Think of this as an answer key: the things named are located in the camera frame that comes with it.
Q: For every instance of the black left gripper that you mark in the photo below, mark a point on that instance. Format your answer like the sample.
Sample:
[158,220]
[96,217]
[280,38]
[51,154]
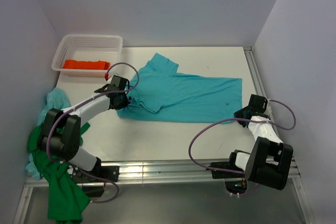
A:
[124,104]

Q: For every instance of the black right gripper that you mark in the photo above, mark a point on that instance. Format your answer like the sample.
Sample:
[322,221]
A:
[238,114]

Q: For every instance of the teal t-shirt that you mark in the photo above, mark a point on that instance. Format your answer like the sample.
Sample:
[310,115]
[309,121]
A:
[161,93]

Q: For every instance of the white perforated plastic basket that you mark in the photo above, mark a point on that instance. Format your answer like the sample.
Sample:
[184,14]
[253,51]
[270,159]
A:
[81,47]

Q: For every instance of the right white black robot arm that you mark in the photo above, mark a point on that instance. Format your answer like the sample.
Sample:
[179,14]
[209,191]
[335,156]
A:
[269,161]

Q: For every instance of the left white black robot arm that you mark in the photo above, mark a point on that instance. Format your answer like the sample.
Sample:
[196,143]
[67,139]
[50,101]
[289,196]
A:
[61,130]

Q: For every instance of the orange rolled t-shirt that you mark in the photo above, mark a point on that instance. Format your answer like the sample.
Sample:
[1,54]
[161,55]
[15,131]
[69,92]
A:
[86,65]

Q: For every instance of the light aqua t-shirt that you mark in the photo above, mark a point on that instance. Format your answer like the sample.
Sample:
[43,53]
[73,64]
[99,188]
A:
[56,99]

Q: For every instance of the green t-shirt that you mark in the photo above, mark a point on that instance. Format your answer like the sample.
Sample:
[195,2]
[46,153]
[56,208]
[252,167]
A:
[66,200]

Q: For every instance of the aluminium extrusion frame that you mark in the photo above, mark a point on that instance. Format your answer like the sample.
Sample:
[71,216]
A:
[171,172]

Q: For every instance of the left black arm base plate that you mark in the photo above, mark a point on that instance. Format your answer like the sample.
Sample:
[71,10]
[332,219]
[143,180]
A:
[105,174]

